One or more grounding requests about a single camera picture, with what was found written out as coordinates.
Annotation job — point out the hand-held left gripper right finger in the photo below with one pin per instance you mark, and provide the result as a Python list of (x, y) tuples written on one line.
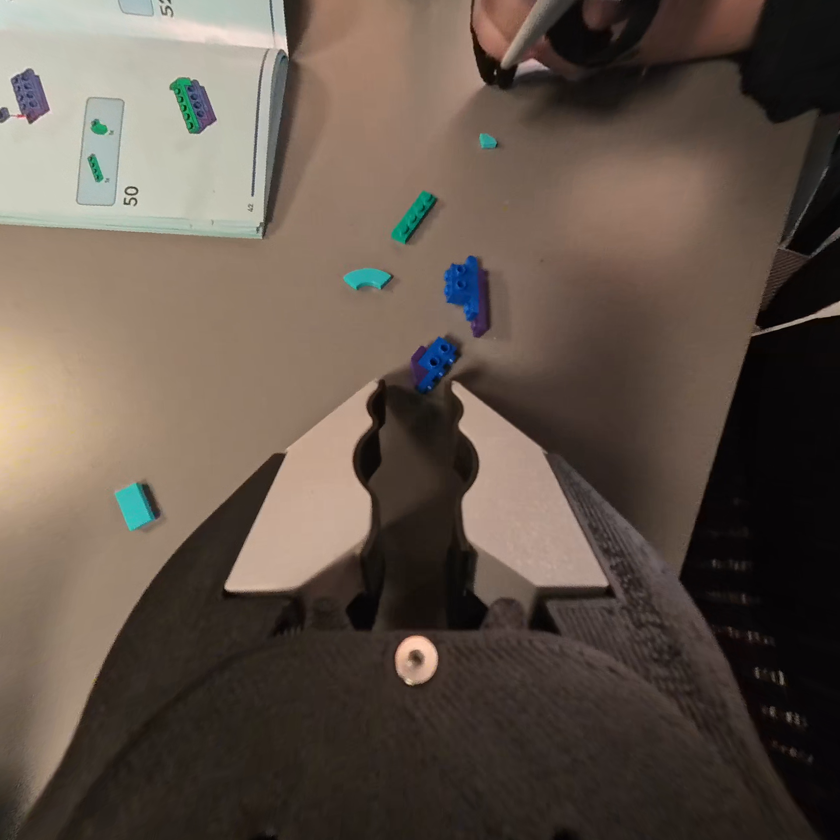
[(531, 518)]

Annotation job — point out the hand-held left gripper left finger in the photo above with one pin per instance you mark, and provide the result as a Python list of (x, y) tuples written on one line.
[(295, 518)]

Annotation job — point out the small blue purple lego assembly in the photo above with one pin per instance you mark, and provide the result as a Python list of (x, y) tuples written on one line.
[(434, 362)]

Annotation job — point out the large blue purple lego assembly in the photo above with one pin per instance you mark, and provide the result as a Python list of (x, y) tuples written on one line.
[(467, 289)]

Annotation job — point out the person's right forearm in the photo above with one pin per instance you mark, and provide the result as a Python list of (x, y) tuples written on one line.
[(794, 59)]

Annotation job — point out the teal rectangular lego tile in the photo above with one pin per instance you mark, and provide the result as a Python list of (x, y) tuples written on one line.
[(134, 506)]

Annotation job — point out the green long lego plate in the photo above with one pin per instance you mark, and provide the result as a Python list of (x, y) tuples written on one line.
[(414, 217)]

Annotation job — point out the teal curved lego tile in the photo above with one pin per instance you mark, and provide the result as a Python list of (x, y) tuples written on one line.
[(366, 278)]

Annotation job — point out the person's dark knit sweater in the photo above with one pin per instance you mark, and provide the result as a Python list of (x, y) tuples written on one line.
[(774, 525)]

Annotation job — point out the pale blue instruction booklet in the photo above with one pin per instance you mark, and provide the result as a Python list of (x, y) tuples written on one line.
[(164, 131)]

